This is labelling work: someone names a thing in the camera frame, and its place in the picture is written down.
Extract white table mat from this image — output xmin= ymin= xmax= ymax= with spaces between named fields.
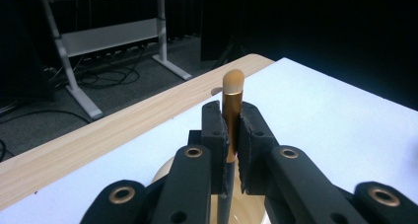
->
xmin=0 ymin=56 xmax=418 ymax=224

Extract white metal desk frame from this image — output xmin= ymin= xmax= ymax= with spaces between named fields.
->
xmin=39 ymin=0 xmax=193 ymax=120

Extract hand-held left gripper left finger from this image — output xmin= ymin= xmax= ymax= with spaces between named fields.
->
xmin=150 ymin=100 xmax=230 ymax=224

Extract black floor cables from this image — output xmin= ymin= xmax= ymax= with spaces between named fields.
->
xmin=0 ymin=44 xmax=147 ymax=163

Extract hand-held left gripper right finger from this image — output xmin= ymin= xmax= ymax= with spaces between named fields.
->
xmin=236 ymin=101 xmax=368 ymax=224

